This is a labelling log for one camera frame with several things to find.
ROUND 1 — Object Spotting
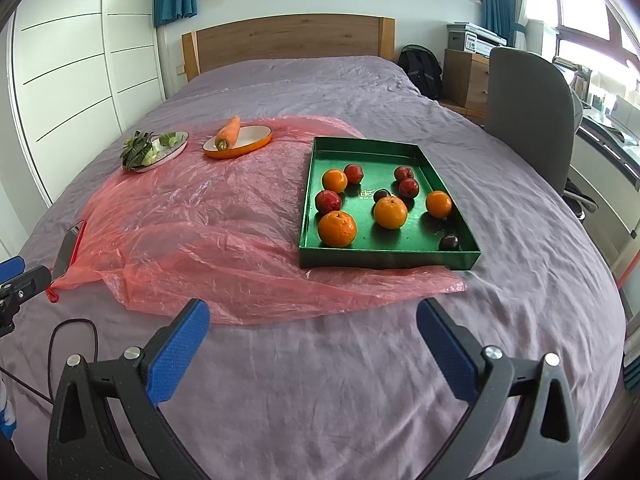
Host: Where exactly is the small orange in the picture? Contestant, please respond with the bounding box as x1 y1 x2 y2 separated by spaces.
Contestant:
321 168 349 193

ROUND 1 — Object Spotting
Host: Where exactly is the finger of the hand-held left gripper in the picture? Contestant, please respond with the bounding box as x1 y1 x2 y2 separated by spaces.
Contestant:
0 266 52 313
0 255 26 281

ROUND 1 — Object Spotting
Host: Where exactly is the carrot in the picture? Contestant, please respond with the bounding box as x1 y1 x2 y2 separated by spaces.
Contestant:
215 115 242 151

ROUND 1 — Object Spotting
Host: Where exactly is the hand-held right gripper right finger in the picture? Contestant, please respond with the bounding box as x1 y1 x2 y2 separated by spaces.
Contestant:
416 298 583 480

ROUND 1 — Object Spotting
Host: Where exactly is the smartphone with red case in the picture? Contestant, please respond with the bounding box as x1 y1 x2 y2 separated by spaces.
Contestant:
46 220 87 303

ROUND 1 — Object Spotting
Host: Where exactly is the wooden nightstand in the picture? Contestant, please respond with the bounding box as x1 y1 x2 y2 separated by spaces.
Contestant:
442 49 491 123

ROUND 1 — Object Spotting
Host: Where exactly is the person's left hand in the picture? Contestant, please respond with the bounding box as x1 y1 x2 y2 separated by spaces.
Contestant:
0 382 16 438

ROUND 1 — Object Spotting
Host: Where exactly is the white plate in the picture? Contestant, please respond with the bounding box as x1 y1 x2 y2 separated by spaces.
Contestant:
122 130 190 174

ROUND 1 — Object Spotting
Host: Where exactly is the grey chair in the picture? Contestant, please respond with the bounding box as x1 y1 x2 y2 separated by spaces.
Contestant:
485 46 598 221

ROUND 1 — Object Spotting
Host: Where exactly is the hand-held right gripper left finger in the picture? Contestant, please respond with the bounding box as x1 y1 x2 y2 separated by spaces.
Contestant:
47 298 211 480

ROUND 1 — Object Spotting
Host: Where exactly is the leafy bok choy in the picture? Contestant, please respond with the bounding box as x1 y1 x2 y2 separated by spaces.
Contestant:
121 130 157 169

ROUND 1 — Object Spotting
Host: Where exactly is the wooden headboard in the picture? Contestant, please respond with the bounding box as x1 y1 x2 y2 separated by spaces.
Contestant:
181 14 396 83

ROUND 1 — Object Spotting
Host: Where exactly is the orange oval dish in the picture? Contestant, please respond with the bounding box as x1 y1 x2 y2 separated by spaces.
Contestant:
202 125 274 161

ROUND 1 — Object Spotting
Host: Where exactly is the white wardrobe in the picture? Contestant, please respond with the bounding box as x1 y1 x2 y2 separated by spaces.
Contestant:
0 0 166 211

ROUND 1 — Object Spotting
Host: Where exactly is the black cable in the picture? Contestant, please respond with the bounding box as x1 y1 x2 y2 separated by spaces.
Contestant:
0 318 100 406

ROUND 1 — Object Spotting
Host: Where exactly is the black backpack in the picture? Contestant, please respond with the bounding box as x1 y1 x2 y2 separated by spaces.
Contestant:
397 44 444 101

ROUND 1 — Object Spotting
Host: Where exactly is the white printer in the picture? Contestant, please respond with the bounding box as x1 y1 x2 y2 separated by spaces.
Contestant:
462 21 507 57

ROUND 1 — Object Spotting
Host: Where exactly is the green tray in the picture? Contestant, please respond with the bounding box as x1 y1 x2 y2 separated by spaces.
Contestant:
298 136 482 272

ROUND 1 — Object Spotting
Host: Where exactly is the pink plastic sheet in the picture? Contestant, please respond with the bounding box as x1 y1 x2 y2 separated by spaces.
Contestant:
47 115 468 327

